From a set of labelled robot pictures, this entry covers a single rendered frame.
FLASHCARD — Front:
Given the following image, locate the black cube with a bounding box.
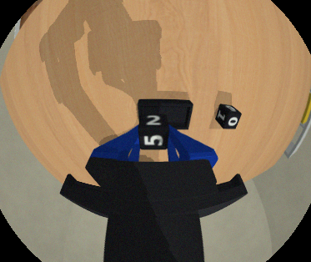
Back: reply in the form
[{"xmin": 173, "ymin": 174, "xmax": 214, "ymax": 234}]
[
  {"xmin": 216, "ymin": 104, "xmax": 242, "ymax": 129},
  {"xmin": 138, "ymin": 114, "xmax": 169, "ymax": 149}
]

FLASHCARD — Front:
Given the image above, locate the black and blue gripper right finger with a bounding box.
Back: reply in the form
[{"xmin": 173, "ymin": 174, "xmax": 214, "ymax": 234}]
[{"xmin": 168, "ymin": 125, "xmax": 218, "ymax": 168}]

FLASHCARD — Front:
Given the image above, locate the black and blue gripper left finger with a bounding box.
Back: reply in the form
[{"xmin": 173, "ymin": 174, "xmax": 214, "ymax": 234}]
[{"xmin": 89, "ymin": 125, "xmax": 140, "ymax": 161}]

